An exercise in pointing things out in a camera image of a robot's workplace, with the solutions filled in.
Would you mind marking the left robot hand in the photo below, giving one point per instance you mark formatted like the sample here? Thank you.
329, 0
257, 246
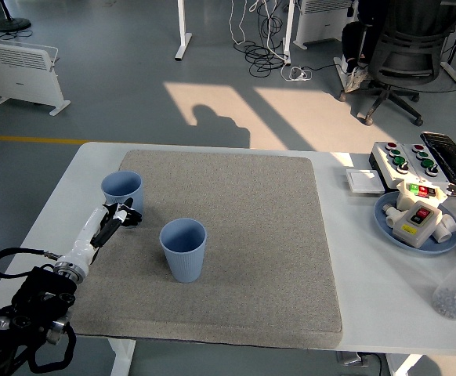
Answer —
85, 235

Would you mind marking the blue ribbed plastic cup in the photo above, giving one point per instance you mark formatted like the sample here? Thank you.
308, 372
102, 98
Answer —
120, 184
183, 262

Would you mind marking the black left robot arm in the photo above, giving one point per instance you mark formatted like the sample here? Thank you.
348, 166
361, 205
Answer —
44, 291

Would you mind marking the white push-button control box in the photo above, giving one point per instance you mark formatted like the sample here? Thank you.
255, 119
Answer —
439, 174
384, 164

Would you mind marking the white table leg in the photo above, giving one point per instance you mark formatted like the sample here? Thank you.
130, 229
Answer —
122, 358
402, 366

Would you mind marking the grey-brown mat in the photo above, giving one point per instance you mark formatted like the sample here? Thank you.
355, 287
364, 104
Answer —
232, 235

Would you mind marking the white panel heater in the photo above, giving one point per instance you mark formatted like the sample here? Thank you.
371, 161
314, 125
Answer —
16, 78
322, 19

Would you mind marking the black fan base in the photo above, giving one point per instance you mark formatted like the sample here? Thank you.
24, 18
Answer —
11, 24

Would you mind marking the blue plate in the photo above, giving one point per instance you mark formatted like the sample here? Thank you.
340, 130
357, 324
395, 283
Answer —
384, 227

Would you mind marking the white desk foot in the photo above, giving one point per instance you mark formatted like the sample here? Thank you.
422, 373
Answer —
341, 74

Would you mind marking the white pipe fitting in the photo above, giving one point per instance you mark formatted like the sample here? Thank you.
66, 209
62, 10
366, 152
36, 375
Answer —
391, 215
447, 229

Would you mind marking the white box green red labels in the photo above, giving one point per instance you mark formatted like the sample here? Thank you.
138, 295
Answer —
404, 197

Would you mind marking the person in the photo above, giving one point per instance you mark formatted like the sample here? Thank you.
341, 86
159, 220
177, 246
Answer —
351, 39

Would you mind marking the black office chair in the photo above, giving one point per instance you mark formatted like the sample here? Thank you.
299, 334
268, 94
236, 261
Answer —
404, 55

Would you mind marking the white wall switch panel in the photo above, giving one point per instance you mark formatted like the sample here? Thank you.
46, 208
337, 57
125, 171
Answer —
364, 181

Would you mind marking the white switch box red button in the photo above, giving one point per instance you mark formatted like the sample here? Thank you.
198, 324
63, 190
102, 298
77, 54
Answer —
416, 225

